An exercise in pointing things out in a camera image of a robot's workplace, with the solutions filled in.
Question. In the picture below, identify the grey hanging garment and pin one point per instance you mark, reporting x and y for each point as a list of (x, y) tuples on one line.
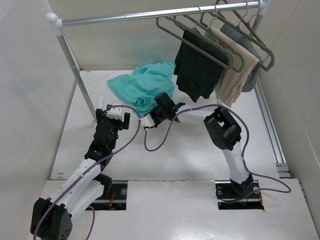
[(251, 58)]

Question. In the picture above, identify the beige hanging garment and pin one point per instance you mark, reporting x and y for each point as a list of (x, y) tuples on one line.
[(228, 91)]

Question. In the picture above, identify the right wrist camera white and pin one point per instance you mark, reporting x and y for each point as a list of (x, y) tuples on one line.
[(147, 122)]

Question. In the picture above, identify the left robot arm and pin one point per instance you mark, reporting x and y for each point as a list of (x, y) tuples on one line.
[(53, 217)]

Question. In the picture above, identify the teal t shirt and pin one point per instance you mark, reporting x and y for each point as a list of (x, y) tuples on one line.
[(140, 88)]

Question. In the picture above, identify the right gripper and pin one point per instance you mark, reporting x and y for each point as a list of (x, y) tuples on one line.
[(152, 115)]

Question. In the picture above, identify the aluminium rail right side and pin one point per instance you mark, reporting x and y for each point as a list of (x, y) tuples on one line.
[(280, 160)]

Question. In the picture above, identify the grey hanger with black garment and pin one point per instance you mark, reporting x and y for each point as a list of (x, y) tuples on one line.
[(236, 59)]

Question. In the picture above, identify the black hanging garment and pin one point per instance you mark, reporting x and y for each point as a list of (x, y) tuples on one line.
[(197, 75)]

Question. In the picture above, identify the silver clothes rack frame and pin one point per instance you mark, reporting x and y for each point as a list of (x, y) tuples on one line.
[(57, 25)]

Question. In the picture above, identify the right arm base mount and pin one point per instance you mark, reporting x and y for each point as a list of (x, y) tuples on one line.
[(234, 196)]

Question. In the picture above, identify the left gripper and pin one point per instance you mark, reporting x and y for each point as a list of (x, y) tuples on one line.
[(101, 116)]

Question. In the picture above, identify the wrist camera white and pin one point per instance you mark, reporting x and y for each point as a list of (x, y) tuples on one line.
[(113, 111), (147, 122)]

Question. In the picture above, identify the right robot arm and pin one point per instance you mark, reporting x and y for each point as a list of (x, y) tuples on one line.
[(222, 128)]

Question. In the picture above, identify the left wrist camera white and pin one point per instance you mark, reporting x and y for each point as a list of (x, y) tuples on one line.
[(113, 111)]

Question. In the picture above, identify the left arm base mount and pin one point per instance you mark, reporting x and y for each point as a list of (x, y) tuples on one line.
[(115, 200)]

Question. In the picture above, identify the grey hanger with beige garment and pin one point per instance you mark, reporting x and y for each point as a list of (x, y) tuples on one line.
[(217, 31)]

